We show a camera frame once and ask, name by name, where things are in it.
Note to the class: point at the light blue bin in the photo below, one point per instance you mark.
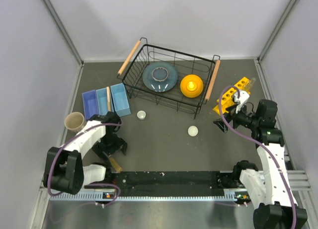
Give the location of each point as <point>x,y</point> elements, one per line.
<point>120,100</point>
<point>102,101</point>

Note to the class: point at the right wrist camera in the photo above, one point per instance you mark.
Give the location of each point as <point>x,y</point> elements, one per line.
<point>240,98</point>

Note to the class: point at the beige ceramic mug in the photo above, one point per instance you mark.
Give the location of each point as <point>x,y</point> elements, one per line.
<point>75,122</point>

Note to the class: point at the yellow test tube rack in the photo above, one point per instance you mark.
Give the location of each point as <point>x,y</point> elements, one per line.
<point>227,97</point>

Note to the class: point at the white round lid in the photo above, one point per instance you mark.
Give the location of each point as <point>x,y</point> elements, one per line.
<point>193,131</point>

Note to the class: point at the small white cup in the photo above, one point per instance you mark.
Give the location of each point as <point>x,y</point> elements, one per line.
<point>141,114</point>

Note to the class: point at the black wire dish rack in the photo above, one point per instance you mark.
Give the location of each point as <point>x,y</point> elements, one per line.
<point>144,54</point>

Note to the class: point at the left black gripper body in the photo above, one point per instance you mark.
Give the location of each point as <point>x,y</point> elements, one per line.
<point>108,143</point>

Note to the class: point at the yellow ridged dome bowl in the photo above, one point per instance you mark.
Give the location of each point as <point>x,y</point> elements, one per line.
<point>191,86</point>

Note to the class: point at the right light blue bin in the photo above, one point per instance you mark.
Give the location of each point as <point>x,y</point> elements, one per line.
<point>120,100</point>

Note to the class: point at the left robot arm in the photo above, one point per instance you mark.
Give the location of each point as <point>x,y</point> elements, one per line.
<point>87,158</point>

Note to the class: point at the dark blue plastic bin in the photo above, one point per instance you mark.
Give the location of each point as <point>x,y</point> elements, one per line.
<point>90,105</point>

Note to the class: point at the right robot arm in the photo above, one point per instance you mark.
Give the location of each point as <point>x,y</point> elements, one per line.
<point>275,206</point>

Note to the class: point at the wooden test tube clamp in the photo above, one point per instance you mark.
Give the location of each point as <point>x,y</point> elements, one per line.
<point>108,98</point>

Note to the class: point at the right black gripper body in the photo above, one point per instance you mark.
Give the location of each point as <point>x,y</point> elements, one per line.
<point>240,118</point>

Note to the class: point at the middle light blue bin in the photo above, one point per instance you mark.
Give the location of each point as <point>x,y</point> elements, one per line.
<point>102,101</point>

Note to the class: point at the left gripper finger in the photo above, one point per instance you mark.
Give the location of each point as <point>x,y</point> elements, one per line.
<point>101,154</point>
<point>123,147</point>

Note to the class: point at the blue ceramic plate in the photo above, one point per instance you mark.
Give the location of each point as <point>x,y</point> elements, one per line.
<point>160,76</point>

